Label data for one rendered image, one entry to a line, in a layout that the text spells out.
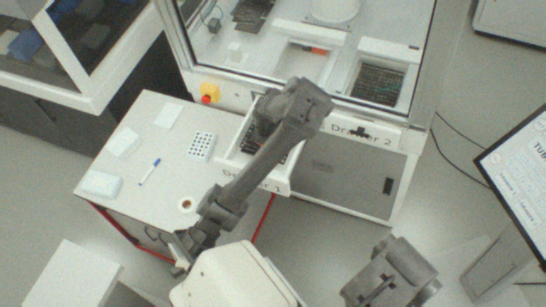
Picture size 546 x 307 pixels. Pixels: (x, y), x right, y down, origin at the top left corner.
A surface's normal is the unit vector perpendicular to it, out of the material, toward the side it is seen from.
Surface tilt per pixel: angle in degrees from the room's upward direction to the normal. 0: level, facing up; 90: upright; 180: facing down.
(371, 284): 13
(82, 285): 0
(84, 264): 0
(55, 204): 0
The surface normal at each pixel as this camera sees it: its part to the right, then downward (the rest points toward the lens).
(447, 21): -0.39, 0.80
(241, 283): 0.45, -0.77
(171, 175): -0.11, -0.53
